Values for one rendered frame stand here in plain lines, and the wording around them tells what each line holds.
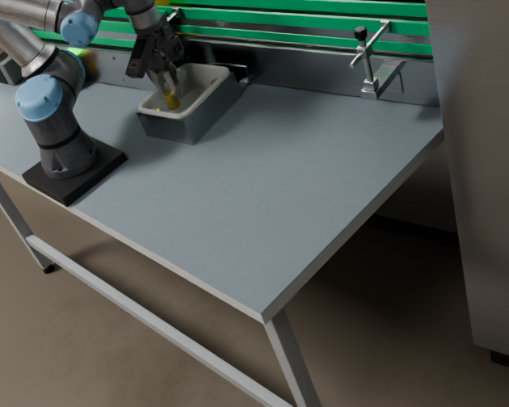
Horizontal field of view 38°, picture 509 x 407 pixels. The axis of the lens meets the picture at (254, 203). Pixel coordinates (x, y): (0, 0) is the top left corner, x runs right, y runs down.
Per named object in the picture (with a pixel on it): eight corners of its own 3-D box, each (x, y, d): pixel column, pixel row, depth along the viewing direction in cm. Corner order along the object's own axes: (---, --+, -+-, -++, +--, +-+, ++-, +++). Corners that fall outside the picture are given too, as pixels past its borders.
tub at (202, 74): (241, 94, 201) (233, 67, 196) (193, 144, 190) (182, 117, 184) (194, 87, 211) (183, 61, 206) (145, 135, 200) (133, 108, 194)
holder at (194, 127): (252, 84, 205) (244, 60, 200) (194, 145, 190) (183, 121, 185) (205, 77, 215) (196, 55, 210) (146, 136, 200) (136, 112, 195)
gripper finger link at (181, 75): (197, 87, 194) (181, 57, 189) (184, 101, 191) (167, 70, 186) (189, 88, 196) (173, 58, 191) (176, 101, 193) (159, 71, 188)
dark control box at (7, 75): (31, 73, 250) (20, 52, 244) (14, 86, 245) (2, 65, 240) (17, 70, 254) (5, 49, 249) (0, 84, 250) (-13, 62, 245)
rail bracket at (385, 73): (406, 88, 177) (392, 3, 163) (374, 131, 168) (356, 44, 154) (389, 86, 180) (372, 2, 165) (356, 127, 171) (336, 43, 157)
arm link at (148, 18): (142, 16, 175) (118, 14, 180) (149, 33, 178) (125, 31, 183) (161, 0, 179) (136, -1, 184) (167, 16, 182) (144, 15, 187)
